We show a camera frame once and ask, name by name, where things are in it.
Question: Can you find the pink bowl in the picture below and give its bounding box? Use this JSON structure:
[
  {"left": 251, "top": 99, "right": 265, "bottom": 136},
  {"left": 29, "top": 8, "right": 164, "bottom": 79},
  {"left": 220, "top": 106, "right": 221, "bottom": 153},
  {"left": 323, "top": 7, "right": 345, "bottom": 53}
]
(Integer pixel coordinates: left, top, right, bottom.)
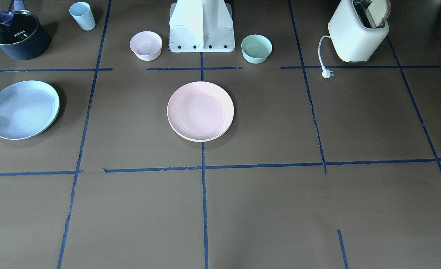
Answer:
[{"left": 130, "top": 31, "right": 163, "bottom": 61}]

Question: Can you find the cream white toaster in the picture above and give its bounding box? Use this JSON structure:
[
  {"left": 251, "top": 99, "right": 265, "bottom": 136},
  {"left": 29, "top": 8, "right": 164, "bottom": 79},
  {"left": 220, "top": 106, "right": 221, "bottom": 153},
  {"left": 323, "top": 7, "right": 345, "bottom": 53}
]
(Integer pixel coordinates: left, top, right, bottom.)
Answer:
[{"left": 328, "top": 0, "right": 389, "bottom": 62}]

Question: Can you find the green bowl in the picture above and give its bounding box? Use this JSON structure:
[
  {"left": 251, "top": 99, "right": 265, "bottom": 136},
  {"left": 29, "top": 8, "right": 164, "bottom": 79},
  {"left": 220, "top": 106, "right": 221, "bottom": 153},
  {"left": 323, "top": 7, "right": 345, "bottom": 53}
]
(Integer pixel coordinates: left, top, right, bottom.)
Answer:
[{"left": 241, "top": 34, "right": 273, "bottom": 64}]

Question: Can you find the light blue cup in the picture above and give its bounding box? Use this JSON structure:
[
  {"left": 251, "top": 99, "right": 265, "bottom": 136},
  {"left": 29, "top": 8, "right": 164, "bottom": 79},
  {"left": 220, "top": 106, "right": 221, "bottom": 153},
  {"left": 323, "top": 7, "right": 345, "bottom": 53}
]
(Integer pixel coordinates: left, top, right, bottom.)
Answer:
[{"left": 69, "top": 1, "right": 96, "bottom": 31}]

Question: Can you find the blue plate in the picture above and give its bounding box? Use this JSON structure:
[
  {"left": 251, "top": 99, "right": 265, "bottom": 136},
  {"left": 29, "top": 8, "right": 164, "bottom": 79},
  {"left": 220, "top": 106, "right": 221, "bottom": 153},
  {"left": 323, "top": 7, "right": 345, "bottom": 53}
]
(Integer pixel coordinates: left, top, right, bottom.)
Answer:
[{"left": 0, "top": 80, "right": 60, "bottom": 140}]

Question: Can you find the pink plate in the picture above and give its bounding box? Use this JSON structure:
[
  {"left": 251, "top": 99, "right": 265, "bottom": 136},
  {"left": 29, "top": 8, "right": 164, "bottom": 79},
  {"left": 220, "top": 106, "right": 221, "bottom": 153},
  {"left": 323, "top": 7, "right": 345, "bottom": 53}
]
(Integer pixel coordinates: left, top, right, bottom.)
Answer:
[{"left": 166, "top": 81, "right": 235, "bottom": 142}]

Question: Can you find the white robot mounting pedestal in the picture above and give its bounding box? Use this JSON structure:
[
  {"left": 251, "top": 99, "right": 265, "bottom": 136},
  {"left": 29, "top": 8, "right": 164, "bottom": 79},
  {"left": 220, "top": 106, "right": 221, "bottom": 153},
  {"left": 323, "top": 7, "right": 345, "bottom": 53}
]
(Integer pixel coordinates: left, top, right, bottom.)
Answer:
[{"left": 168, "top": 0, "right": 236, "bottom": 53}]

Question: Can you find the slice of toast bread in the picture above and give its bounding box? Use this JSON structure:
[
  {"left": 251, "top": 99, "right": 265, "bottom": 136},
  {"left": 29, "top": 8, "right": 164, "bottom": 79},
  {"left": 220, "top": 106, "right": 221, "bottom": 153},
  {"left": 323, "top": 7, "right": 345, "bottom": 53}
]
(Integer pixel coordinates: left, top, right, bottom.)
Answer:
[{"left": 367, "top": 0, "right": 391, "bottom": 28}]

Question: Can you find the dark blue pot with lid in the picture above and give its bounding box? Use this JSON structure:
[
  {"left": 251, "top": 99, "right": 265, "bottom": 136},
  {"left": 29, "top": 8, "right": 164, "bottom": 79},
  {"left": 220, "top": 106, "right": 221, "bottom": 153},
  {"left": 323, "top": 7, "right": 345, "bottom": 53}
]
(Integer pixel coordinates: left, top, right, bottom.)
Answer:
[{"left": 0, "top": 0, "right": 52, "bottom": 60}]

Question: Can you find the white toaster power cable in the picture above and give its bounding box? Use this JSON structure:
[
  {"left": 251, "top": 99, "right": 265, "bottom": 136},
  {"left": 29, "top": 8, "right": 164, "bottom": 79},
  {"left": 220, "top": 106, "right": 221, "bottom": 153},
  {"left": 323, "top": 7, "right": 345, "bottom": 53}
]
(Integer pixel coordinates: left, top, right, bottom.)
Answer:
[{"left": 318, "top": 35, "right": 335, "bottom": 79}]

